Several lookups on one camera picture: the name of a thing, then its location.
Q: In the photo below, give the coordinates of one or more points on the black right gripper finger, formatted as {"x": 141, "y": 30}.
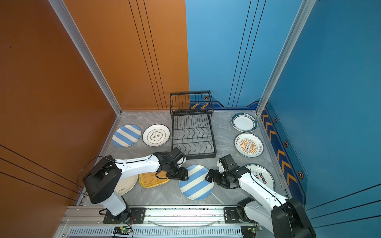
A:
{"x": 210, "y": 176}
{"x": 225, "y": 184}

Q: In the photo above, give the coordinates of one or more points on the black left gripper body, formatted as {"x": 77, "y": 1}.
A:
{"x": 172, "y": 166}

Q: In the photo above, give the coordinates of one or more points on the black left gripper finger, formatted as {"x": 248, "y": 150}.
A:
{"x": 161, "y": 175}
{"x": 180, "y": 174}

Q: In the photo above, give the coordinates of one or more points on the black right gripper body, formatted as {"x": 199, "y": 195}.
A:
{"x": 222, "y": 177}

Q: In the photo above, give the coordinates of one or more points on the blue striped plate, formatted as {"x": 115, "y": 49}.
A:
{"x": 196, "y": 187}
{"x": 126, "y": 136}

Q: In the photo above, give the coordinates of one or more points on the yellow woven tray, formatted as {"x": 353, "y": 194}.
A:
{"x": 148, "y": 180}

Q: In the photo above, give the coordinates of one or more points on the white plate red characters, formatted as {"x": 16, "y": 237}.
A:
{"x": 262, "y": 174}

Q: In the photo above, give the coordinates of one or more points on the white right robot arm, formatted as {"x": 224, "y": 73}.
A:
{"x": 283, "y": 217}

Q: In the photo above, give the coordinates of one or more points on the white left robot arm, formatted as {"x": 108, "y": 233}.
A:
{"x": 100, "y": 182}

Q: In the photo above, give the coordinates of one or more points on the white flower outline plate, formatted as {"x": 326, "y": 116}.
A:
{"x": 156, "y": 135}

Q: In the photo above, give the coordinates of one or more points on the orange sunburst plate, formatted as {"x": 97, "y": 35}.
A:
{"x": 249, "y": 145}

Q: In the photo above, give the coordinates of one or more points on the cream floral plate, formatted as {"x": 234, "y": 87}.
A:
{"x": 125, "y": 185}

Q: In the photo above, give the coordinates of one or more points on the circuit board right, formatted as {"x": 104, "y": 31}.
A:
{"x": 250, "y": 231}

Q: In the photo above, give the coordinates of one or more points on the green rimmed white plate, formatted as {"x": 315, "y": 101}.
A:
{"x": 244, "y": 122}

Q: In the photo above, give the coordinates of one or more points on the green circuit board left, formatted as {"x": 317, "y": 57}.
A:
{"x": 123, "y": 232}

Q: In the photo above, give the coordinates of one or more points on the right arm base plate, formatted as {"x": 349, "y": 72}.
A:
{"x": 232, "y": 216}

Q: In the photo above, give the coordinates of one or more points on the black wire dish rack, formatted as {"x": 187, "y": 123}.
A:
{"x": 192, "y": 132}

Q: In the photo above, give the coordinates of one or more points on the aluminium front rail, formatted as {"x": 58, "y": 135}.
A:
{"x": 160, "y": 222}

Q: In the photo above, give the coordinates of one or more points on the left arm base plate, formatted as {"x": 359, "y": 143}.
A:
{"x": 134, "y": 215}

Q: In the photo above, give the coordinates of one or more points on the aluminium corner post left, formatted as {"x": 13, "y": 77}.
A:
{"x": 75, "y": 35}

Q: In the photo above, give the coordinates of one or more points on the aluminium corner post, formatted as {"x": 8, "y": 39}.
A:
{"x": 75, "y": 35}
{"x": 289, "y": 44}

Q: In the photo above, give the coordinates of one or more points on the aluminium corner post right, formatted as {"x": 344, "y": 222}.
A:
{"x": 289, "y": 44}

